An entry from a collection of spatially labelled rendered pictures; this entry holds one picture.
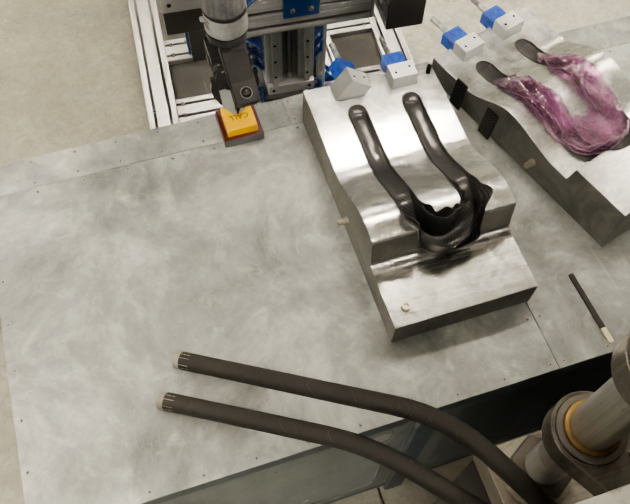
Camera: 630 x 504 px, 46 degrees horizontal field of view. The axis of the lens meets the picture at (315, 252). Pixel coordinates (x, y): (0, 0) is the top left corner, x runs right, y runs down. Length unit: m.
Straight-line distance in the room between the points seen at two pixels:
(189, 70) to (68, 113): 0.48
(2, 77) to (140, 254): 1.58
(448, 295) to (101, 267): 0.61
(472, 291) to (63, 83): 1.86
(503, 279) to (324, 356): 0.33
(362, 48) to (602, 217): 1.27
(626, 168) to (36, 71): 2.05
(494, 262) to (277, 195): 0.42
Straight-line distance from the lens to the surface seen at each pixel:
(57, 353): 1.32
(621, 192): 1.39
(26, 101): 2.74
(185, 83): 2.38
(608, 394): 0.90
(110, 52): 2.82
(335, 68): 1.44
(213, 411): 1.18
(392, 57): 1.49
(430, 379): 1.26
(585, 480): 1.04
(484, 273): 1.29
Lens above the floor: 1.97
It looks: 61 degrees down
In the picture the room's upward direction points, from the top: 2 degrees clockwise
